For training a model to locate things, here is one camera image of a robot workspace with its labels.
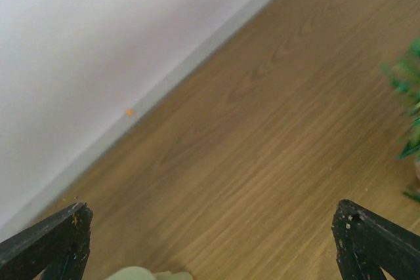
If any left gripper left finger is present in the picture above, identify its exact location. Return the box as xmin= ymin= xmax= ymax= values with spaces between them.
xmin=1 ymin=203 xmax=93 ymax=279

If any pale green perforated basket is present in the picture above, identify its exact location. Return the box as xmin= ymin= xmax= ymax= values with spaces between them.
xmin=106 ymin=266 xmax=193 ymax=280

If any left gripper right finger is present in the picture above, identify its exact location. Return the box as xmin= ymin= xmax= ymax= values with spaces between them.
xmin=331 ymin=199 xmax=419 ymax=279

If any small green christmas tree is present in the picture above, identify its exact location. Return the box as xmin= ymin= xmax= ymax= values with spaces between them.
xmin=381 ymin=37 xmax=419 ymax=202

